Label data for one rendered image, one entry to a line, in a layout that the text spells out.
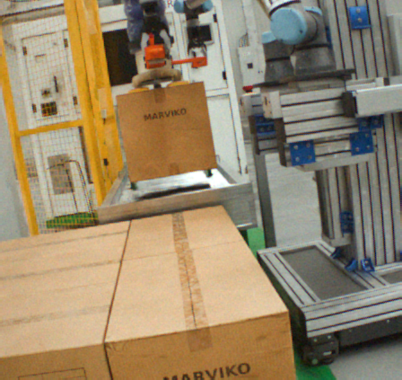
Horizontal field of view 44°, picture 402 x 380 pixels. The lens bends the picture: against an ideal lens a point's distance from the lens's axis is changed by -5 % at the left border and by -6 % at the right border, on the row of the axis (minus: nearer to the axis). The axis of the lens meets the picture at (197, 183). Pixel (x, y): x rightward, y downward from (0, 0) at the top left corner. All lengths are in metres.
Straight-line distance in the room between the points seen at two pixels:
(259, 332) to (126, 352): 0.29
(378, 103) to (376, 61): 0.38
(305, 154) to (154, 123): 0.78
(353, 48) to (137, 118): 0.98
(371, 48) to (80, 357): 1.56
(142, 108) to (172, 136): 0.19
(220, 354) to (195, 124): 1.40
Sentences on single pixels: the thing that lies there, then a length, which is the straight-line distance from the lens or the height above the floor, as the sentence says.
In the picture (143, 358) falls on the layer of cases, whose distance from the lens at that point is 1.13.
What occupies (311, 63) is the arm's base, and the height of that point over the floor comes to 1.07.
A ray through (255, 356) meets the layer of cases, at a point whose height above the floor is 0.45.
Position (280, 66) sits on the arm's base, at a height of 1.09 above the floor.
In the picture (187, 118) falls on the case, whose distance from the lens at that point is 2.33.
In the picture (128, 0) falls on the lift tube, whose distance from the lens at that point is 2.62.
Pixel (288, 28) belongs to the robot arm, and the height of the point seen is 1.19.
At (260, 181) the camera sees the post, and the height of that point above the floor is 0.50.
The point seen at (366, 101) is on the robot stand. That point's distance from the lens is 1.74.
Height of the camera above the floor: 1.00
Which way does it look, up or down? 9 degrees down
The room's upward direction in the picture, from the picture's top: 9 degrees counter-clockwise
